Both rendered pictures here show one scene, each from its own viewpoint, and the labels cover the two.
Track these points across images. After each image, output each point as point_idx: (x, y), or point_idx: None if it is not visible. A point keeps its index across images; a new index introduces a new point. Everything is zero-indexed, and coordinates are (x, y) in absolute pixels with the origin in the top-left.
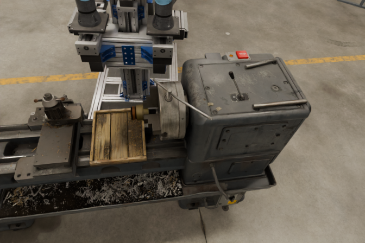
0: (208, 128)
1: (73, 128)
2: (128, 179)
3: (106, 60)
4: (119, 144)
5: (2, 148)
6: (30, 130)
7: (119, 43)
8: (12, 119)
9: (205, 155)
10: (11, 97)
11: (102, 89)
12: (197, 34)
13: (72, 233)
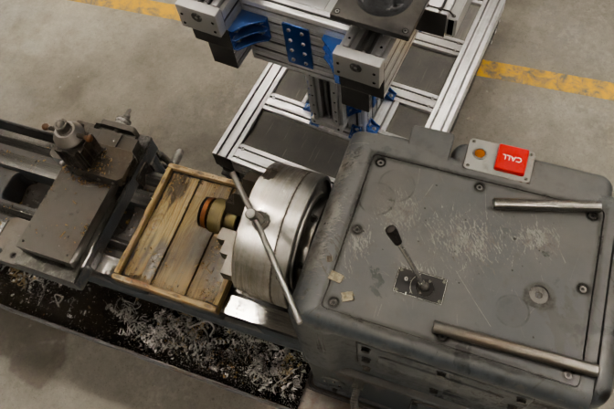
0: (311, 330)
1: (107, 195)
2: (202, 323)
3: (244, 47)
4: (184, 257)
5: (5, 182)
6: (54, 164)
7: (278, 16)
8: (104, 89)
9: (329, 363)
10: (119, 40)
11: (274, 80)
12: None
13: (120, 356)
